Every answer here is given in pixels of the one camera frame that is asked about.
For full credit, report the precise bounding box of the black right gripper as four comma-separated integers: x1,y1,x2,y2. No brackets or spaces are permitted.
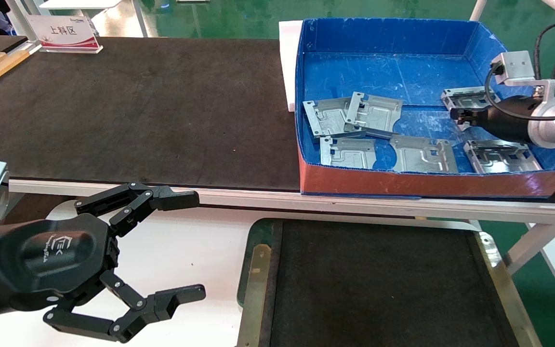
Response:
451,95,541,144

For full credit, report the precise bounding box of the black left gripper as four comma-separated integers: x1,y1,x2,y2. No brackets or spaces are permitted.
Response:
0,182,207,344

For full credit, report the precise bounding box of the grey stamped metal bracket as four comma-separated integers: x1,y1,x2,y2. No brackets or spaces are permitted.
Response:
344,92,402,139
464,139,543,173
440,87,502,132
319,136,377,169
303,98,355,138
389,135,459,173

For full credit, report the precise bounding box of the blue box with orange side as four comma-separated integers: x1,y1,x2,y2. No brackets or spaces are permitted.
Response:
294,18,555,199

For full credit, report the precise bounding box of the white acrylic sign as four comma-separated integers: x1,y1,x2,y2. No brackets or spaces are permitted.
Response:
25,14,103,53

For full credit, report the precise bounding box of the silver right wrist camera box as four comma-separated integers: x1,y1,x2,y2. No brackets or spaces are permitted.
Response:
491,51,555,97

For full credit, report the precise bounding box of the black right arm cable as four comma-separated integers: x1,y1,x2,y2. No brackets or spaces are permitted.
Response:
484,22,555,121

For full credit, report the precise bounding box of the white bent tube frame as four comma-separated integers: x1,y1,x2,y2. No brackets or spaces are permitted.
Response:
469,0,555,29

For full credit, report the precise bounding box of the white table frame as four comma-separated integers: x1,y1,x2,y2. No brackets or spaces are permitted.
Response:
8,179,555,275

